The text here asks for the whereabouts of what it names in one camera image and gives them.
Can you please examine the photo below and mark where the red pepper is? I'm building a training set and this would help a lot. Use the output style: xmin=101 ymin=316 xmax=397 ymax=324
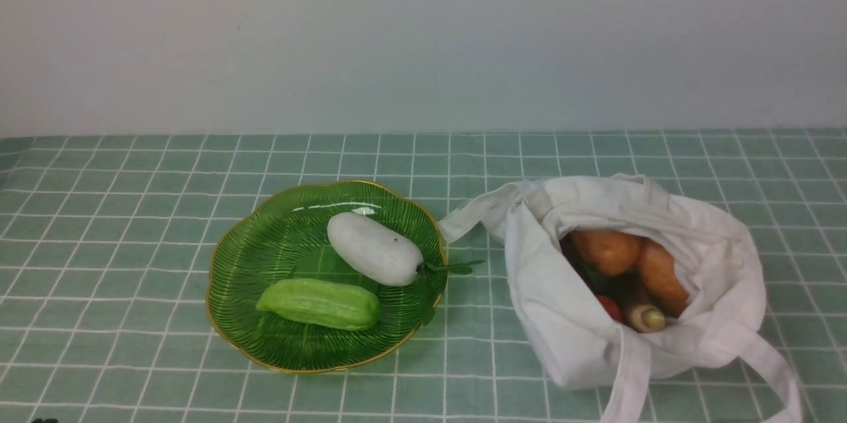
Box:
xmin=596 ymin=295 xmax=625 ymax=324

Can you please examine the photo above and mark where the green glass leaf plate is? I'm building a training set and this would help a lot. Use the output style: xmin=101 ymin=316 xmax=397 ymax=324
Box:
xmin=206 ymin=181 xmax=447 ymax=374

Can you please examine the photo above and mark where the light green ridged gourd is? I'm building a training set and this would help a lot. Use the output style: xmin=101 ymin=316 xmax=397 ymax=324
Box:
xmin=256 ymin=278 xmax=380 ymax=332

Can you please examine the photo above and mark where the white cloth tote bag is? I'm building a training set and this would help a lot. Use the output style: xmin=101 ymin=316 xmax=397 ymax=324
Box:
xmin=439 ymin=175 xmax=803 ymax=422

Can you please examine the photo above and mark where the white radish with green leaves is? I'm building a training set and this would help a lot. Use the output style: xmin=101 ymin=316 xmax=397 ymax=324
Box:
xmin=327 ymin=212 xmax=481 ymax=287

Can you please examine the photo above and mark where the dark eggplant with pale stem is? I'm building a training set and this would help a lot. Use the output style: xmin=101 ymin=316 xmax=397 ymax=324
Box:
xmin=617 ymin=275 xmax=666 ymax=334

